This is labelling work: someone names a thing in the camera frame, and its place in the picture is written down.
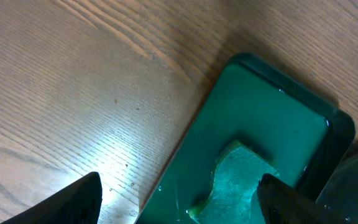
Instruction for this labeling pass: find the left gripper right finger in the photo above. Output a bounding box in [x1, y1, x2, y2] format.
[257, 173, 351, 224]

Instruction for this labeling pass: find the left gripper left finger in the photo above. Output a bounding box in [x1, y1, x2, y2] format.
[1, 172, 103, 224]

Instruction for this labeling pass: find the green wavy sponge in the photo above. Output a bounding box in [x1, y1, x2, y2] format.
[187, 141, 279, 223]

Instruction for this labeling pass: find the black rectangular tray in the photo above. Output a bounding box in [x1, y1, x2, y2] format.
[137, 54, 356, 223]

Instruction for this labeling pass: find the black round tray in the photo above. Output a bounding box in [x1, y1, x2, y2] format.
[316, 154, 358, 223]

